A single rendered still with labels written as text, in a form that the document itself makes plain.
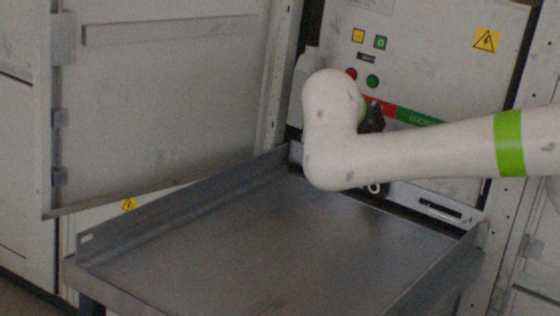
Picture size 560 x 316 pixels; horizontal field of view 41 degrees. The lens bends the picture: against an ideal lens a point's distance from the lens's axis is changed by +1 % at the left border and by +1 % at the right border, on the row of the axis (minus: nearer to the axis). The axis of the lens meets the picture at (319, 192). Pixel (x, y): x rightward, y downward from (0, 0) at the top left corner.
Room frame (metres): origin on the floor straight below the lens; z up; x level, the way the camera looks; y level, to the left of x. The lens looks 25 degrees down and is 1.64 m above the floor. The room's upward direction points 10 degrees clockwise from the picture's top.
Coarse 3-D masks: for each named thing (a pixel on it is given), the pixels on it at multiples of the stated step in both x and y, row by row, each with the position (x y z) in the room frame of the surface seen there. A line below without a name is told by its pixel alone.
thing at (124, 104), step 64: (64, 0) 1.40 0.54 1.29; (128, 0) 1.51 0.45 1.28; (192, 0) 1.64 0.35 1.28; (256, 0) 1.79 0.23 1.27; (64, 64) 1.39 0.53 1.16; (128, 64) 1.51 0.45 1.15; (192, 64) 1.65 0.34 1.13; (256, 64) 1.81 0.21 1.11; (64, 128) 1.40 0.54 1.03; (128, 128) 1.52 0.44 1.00; (192, 128) 1.66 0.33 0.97; (256, 128) 1.83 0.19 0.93; (64, 192) 1.40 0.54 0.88; (128, 192) 1.49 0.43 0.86
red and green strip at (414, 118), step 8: (368, 96) 1.74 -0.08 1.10; (384, 104) 1.72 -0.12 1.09; (392, 104) 1.71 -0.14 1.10; (384, 112) 1.71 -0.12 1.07; (392, 112) 1.70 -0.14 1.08; (400, 112) 1.70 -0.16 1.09; (408, 112) 1.69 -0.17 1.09; (416, 112) 1.68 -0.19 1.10; (400, 120) 1.69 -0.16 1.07; (408, 120) 1.68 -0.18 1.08; (416, 120) 1.68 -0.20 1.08; (424, 120) 1.67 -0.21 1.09; (432, 120) 1.66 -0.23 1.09; (440, 120) 1.65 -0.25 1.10
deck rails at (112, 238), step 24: (240, 168) 1.63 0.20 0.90; (264, 168) 1.73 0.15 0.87; (192, 192) 1.48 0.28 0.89; (216, 192) 1.56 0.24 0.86; (240, 192) 1.60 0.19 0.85; (120, 216) 1.28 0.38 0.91; (144, 216) 1.34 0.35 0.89; (168, 216) 1.41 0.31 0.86; (192, 216) 1.44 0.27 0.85; (96, 240) 1.23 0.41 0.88; (120, 240) 1.28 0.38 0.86; (144, 240) 1.31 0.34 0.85; (96, 264) 1.19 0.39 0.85; (456, 264) 1.43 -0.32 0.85; (408, 288) 1.19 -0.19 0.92; (432, 288) 1.32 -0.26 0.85; (384, 312) 1.10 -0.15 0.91; (408, 312) 1.21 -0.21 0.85
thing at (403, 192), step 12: (288, 156) 1.81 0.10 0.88; (396, 192) 1.67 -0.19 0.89; (408, 192) 1.65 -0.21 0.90; (420, 192) 1.64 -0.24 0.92; (432, 192) 1.63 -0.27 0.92; (408, 204) 1.65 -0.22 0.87; (420, 204) 1.64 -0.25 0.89; (432, 204) 1.62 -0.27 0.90; (444, 204) 1.61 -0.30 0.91; (456, 204) 1.60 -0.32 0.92; (468, 204) 1.60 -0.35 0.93; (480, 204) 1.61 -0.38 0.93; (432, 216) 1.62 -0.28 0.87; (456, 216) 1.60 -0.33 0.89; (480, 216) 1.57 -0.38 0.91; (468, 228) 1.58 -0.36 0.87
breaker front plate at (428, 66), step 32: (416, 0) 1.71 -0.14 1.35; (448, 0) 1.67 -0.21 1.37; (480, 0) 1.64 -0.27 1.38; (352, 32) 1.77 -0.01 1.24; (384, 32) 1.73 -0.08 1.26; (416, 32) 1.70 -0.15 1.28; (448, 32) 1.66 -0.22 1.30; (512, 32) 1.60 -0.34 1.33; (352, 64) 1.76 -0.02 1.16; (384, 64) 1.73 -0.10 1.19; (416, 64) 1.69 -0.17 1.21; (448, 64) 1.66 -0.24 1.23; (480, 64) 1.62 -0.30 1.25; (512, 64) 1.59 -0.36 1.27; (384, 96) 1.72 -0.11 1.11; (416, 96) 1.68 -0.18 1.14; (448, 96) 1.65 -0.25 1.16; (480, 96) 1.61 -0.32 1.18; (448, 192) 1.62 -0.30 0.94
